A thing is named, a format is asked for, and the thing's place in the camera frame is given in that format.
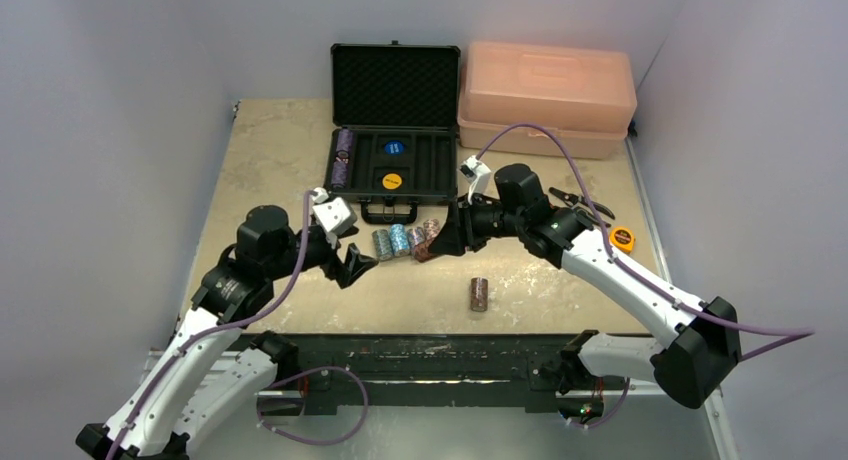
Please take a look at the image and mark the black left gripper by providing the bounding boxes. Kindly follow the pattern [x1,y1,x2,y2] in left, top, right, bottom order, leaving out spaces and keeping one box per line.
[266,224,377,285]

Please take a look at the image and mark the pink poker chip stack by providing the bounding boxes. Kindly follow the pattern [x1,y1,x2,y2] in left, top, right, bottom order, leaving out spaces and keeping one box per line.
[422,218,441,240]

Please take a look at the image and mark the brown chip stack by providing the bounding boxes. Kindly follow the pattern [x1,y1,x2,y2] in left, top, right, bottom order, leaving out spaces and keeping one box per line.
[469,277,489,312]

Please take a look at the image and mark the brown chip stack upright-facing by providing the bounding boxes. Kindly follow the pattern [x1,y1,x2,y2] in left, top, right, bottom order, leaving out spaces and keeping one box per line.
[412,239,436,263]

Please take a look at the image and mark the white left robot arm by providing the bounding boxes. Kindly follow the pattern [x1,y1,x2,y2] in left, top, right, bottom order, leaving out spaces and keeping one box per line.
[75,192,377,459]

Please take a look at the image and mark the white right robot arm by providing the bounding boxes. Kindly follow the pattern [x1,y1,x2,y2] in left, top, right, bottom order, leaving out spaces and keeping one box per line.
[451,157,742,409]

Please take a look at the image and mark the black poker set case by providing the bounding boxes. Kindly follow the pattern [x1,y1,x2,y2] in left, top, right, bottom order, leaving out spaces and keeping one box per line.
[324,42,461,225]

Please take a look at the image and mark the pink blue chip stack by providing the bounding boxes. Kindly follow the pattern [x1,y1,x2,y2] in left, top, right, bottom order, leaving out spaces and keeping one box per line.
[406,227,427,249]

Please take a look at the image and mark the grey green chip stack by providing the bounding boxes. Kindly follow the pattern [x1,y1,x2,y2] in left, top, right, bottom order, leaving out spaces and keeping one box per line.
[372,229,394,262]

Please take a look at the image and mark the light blue chip stack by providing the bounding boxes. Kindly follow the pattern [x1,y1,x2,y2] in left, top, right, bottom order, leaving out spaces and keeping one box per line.
[389,224,411,257]

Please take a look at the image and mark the yellow big blind button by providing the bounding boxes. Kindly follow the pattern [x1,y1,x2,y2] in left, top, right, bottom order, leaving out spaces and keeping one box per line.
[381,172,403,190]

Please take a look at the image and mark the purple chip stack lower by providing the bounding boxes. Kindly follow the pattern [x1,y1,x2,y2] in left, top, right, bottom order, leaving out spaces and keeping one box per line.
[330,158,349,190]

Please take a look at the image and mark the purple chip stack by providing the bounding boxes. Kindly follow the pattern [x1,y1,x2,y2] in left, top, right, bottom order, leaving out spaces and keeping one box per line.
[336,128,355,158]
[330,158,349,190]

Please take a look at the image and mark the purple chip stack upper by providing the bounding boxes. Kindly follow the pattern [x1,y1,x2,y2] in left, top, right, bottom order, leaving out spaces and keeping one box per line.
[336,128,355,158]

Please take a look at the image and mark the yellow tape measure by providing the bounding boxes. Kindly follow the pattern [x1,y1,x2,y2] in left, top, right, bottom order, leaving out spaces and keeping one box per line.
[608,226,635,254]

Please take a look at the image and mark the translucent pink storage box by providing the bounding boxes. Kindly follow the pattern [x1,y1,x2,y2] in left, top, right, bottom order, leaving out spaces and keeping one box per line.
[457,41,637,159]

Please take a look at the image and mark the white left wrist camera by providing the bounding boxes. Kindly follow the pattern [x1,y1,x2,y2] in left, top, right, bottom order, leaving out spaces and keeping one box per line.
[310,187,358,238]

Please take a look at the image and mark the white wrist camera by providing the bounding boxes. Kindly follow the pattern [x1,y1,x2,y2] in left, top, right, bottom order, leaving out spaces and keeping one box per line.
[310,187,358,238]
[458,155,492,205]

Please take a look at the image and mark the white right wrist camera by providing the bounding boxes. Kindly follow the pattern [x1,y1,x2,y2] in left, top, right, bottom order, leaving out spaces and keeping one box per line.
[458,155,492,205]

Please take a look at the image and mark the black handled pliers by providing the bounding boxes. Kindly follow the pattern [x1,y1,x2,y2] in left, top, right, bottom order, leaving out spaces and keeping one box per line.
[548,187,616,228]

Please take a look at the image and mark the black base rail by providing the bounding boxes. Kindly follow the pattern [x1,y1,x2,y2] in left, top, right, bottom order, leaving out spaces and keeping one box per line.
[235,334,647,417]

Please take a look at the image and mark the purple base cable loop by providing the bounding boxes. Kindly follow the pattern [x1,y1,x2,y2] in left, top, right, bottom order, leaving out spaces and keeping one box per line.
[256,366,370,447]

